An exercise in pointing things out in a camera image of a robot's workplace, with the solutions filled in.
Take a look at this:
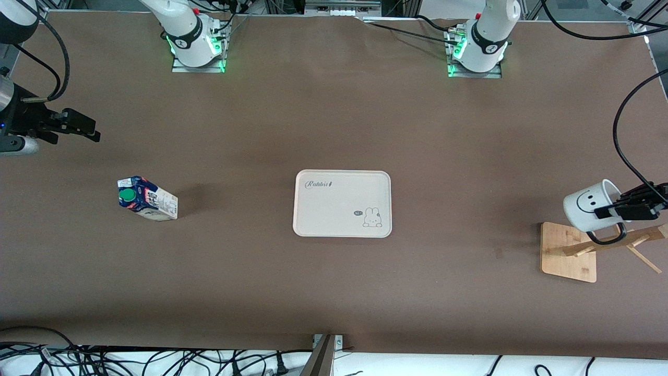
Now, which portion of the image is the white smiley face mug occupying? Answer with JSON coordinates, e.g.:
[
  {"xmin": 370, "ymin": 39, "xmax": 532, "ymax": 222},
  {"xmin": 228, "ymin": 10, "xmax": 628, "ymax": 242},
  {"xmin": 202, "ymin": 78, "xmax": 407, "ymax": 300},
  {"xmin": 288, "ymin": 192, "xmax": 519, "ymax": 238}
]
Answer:
[{"xmin": 563, "ymin": 179, "xmax": 628, "ymax": 246}]

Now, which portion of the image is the blue white milk carton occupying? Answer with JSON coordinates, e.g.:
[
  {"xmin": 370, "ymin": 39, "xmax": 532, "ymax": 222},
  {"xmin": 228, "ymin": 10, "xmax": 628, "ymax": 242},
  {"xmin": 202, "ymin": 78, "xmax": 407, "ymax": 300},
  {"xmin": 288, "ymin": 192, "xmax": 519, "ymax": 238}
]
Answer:
[{"xmin": 117, "ymin": 175, "xmax": 179, "ymax": 222}]

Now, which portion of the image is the wooden mug rack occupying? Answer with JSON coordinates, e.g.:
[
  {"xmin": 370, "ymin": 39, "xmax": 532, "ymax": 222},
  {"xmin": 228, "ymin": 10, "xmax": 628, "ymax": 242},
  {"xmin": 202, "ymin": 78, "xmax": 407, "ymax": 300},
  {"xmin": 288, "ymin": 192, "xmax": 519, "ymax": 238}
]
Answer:
[{"xmin": 540, "ymin": 222, "xmax": 668, "ymax": 284}]

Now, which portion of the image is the aluminium extrusion corner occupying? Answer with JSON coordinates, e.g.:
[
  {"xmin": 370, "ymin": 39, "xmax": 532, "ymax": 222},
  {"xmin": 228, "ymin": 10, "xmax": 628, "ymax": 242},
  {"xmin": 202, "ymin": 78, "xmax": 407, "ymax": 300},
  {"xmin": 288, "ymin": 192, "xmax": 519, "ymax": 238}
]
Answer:
[{"xmin": 629, "ymin": 0, "xmax": 668, "ymax": 37}]

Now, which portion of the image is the brown table cover mat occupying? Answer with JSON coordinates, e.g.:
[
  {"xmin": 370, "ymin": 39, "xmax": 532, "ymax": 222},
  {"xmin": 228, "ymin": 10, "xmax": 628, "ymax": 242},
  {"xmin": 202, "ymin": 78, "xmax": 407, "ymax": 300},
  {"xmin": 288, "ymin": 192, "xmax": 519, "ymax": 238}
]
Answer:
[{"xmin": 0, "ymin": 10, "xmax": 668, "ymax": 361}]

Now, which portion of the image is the beige rabbit print tray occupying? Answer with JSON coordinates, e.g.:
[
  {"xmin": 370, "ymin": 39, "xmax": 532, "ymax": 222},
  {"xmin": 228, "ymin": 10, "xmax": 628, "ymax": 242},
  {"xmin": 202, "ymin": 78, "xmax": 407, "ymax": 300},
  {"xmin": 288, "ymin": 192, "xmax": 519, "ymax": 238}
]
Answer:
[{"xmin": 292, "ymin": 170, "xmax": 392, "ymax": 238}]

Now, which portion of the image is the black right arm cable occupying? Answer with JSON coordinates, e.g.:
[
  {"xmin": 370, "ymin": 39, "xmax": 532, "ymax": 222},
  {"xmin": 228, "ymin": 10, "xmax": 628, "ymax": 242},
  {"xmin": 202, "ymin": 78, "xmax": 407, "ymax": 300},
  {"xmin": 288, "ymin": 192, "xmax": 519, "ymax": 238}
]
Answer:
[{"xmin": 10, "ymin": 0, "xmax": 71, "ymax": 102}]

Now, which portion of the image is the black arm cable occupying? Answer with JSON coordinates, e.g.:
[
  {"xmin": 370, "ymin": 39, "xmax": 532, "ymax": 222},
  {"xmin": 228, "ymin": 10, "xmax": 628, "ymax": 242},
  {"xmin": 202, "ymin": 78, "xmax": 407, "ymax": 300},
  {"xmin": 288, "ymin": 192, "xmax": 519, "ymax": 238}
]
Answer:
[
  {"xmin": 10, "ymin": 0, "xmax": 71, "ymax": 102},
  {"xmin": 540, "ymin": 0, "xmax": 668, "ymax": 205}
]

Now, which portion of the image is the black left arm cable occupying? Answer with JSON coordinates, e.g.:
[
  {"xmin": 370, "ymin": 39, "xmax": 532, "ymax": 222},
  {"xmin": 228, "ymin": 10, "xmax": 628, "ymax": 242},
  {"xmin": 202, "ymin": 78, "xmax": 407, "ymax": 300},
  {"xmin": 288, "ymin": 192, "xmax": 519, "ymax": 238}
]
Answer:
[{"xmin": 540, "ymin": 0, "xmax": 668, "ymax": 205}]

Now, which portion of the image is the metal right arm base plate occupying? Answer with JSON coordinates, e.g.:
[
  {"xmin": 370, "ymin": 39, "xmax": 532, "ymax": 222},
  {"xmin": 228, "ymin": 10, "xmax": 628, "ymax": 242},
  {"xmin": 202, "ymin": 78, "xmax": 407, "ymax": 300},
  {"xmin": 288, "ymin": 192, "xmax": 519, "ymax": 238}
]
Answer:
[{"xmin": 171, "ymin": 57, "xmax": 226, "ymax": 74}]

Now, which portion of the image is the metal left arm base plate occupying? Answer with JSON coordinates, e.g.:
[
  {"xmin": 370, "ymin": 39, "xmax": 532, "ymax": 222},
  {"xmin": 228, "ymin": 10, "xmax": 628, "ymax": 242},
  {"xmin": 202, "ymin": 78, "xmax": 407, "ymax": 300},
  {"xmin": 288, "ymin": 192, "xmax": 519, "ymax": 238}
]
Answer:
[{"xmin": 448, "ymin": 63, "xmax": 503, "ymax": 79}]

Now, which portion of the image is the black base power cable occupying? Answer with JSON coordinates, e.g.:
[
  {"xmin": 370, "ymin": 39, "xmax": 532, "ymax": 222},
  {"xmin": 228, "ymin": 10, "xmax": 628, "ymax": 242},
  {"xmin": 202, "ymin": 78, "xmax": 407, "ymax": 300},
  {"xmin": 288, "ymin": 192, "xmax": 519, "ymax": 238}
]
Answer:
[
  {"xmin": 363, "ymin": 21, "xmax": 460, "ymax": 48},
  {"xmin": 415, "ymin": 15, "xmax": 455, "ymax": 32}
]

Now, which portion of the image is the black cable with plug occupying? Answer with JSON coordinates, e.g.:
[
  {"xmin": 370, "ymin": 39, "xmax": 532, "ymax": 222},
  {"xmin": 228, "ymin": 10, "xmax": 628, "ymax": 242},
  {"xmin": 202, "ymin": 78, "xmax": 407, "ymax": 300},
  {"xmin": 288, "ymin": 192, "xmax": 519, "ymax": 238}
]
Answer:
[{"xmin": 230, "ymin": 349, "xmax": 314, "ymax": 376}]

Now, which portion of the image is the metal pole bracket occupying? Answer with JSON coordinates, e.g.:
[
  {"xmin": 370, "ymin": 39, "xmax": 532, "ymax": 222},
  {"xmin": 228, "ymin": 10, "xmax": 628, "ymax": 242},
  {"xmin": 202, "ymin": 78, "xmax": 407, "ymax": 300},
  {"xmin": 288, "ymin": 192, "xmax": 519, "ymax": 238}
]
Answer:
[{"xmin": 312, "ymin": 334, "xmax": 344, "ymax": 351}]

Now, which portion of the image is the dark camera stand pole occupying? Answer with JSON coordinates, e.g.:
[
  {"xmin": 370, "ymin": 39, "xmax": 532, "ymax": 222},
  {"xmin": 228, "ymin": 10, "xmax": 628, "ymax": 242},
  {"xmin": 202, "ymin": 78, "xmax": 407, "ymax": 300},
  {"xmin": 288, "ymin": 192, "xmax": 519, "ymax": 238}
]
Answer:
[{"xmin": 300, "ymin": 334, "xmax": 336, "ymax": 376}]

